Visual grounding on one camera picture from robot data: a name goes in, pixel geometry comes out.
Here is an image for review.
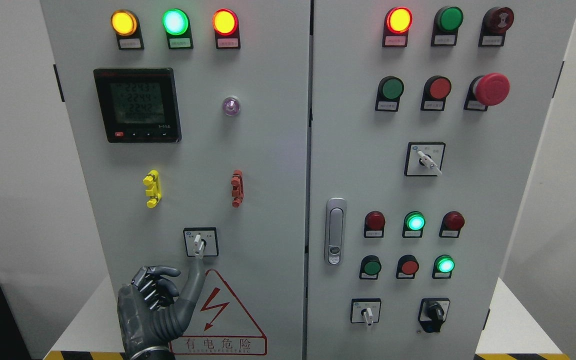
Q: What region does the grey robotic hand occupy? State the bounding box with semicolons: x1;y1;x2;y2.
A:
118;257;206;360

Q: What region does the white lever selector switch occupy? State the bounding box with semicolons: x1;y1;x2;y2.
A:
182;227;219;258

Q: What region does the green lit indicator light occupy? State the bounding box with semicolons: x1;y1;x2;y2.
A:
161;7;194;50

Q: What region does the orange red indicator light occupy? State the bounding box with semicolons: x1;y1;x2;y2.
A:
212;8;241;50

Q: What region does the red electric danger warning sticker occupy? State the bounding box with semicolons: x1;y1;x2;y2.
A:
169;269;268;357

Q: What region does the yellow terminal clip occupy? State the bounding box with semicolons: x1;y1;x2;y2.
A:
142;169;162;208

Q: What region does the red terminal clip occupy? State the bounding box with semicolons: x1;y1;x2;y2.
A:
230;170;245;208

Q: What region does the grey left cabinet door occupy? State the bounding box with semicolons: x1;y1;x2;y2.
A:
40;0;311;360

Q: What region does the grey cabinet door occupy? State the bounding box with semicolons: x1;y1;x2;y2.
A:
306;0;576;360
40;0;311;360

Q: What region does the black digital power meter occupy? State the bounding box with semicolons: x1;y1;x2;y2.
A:
93;67;182;143

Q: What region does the small clear lamp bulb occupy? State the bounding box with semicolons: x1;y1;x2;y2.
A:
222;96;242;117

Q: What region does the dark red indicator left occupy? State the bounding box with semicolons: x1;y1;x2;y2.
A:
363;210;386;239

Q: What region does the dark red indicator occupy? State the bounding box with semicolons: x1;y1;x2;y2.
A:
438;210;466;239
363;210;386;239

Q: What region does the red push button lower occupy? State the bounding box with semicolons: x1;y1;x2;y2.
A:
395;254;419;280

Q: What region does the green lit indicator middle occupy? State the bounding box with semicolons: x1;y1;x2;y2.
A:
402;210;426;239

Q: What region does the yellow indicator light top left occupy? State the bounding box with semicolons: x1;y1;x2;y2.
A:
110;9;145;50

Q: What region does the green lit push button lower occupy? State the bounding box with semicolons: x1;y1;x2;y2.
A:
432;254;456;280

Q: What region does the dark red indicator right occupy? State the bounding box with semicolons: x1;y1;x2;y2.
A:
438;210;466;239

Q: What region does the green push button second row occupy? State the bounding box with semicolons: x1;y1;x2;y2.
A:
374;75;405;112

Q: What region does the grey right cabinet door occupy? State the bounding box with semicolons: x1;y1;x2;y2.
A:
306;0;576;360

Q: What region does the red push button second row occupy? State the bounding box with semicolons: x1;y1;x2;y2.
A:
420;75;452;112

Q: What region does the red lit indicator right door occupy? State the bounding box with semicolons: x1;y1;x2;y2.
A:
382;6;413;48

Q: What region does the red emergency stop mushroom button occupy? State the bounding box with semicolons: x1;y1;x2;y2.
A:
463;72;511;112

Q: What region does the green push button top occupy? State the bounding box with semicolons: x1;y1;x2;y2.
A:
430;6;464;47

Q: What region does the dark red buzzer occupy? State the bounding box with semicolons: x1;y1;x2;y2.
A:
478;6;515;47

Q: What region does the silver cabinet door handle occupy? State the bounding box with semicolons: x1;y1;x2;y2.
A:
324;197;346;265

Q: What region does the small white lever switch bottom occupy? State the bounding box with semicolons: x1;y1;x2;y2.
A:
350;298;382;328

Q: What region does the black rotary knob switch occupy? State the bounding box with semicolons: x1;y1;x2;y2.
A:
417;297;451;334

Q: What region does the white lever switch right door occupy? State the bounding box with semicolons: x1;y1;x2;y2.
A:
404;141;446;177

